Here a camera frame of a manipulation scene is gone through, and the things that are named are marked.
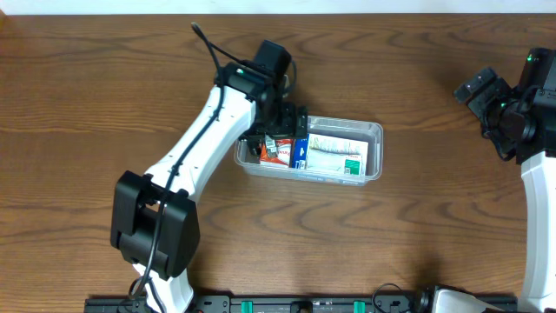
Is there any dark green square box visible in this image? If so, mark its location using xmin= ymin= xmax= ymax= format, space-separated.
xmin=265 ymin=135 xmax=278 ymax=158

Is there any red white medicine box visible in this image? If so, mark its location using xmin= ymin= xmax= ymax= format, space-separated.
xmin=260 ymin=139 xmax=294 ymax=168

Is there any blue white medicine box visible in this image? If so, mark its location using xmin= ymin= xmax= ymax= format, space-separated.
xmin=291 ymin=132 xmax=370 ymax=183

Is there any green white medicine box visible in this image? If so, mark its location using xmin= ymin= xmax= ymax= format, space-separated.
xmin=306 ymin=150 xmax=365 ymax=176

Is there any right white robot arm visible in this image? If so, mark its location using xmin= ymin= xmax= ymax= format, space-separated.
xmin=410 ymin=48 xmax=555 ymax=312

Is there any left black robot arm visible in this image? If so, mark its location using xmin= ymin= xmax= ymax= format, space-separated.
xmin=110 ymin=40 xmax=308 ymax=312

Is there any clear plastic container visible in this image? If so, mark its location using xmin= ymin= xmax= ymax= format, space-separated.
xmin=235 ymin=116 xmax=383 ymax=186

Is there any left black cable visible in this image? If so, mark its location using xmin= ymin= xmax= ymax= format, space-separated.
xmin=128 ymin=22 xmax=299 ymax=313

